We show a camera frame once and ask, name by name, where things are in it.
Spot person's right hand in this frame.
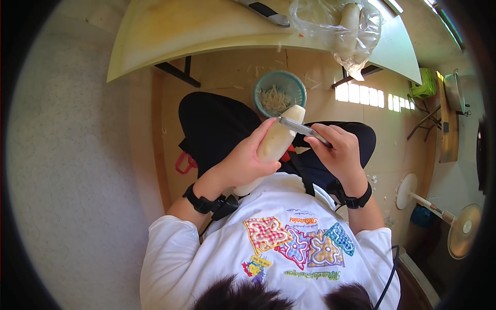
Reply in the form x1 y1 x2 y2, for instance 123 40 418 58
304 123 369 197

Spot person's left hand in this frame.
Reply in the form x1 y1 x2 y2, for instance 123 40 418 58
192 117 282 202

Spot person's left thumb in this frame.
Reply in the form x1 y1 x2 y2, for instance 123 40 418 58
257 160 282 177

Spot person's left index finger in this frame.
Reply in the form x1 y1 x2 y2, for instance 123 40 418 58
250 117 277 144

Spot person's right fingers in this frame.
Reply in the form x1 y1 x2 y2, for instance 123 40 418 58
310 123 351 143

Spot person's right thumb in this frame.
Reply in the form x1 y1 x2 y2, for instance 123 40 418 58
304 136 330 157

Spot white radish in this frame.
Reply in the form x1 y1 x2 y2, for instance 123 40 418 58
234 105 307 197
334 3 363 63

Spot metal peeler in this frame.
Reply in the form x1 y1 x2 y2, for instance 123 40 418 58
277 116 333 149

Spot pile of radish peelings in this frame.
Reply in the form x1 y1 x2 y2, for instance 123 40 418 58
259 84 292 114

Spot person's legs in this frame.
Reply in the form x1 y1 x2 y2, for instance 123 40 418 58
178 92 377 191

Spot person's body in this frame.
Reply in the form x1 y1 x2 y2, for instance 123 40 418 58
139 154 401 310

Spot green plastic basket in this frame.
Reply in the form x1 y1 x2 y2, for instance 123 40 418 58
254 71 307 118

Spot cardboard floor mat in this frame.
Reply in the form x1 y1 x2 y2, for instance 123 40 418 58
151 48 438 215

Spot black wrist band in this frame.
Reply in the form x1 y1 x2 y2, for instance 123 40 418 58
182 183 239 221
326 179 373 210

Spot red plastic stool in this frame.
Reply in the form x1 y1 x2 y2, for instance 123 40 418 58
175 145 297 175

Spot dark metal folding stand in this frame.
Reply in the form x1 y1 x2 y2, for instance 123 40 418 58
406 93 443 142

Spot green plastic stool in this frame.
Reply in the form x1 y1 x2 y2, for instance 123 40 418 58
410 68 437 98

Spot clear plastic bag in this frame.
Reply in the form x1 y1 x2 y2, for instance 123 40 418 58
289 0 384 82

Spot kitchen knife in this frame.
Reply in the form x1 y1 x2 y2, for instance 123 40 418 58
232 0 290 28

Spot wooden bench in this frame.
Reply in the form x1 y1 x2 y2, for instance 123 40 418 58
436 71 460 164

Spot cream table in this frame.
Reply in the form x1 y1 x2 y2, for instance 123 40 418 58
106 0 423 88

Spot blue plastic object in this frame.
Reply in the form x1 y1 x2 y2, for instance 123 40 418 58
410 204 437 229

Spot metal pot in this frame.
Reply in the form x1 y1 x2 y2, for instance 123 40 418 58
444 69 472 116

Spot white standing fan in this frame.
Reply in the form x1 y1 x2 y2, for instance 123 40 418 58
395 173 483 260

